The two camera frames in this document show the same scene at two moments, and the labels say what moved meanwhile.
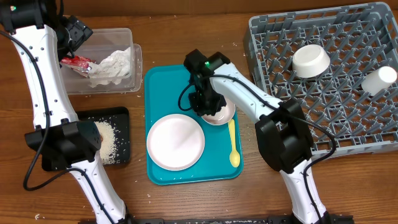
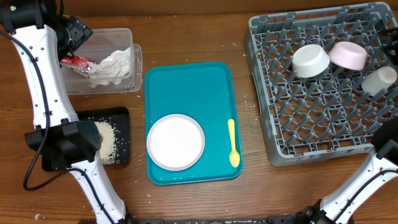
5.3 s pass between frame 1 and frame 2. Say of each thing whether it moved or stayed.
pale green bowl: stayed
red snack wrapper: stayed
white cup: stayed
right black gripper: moved
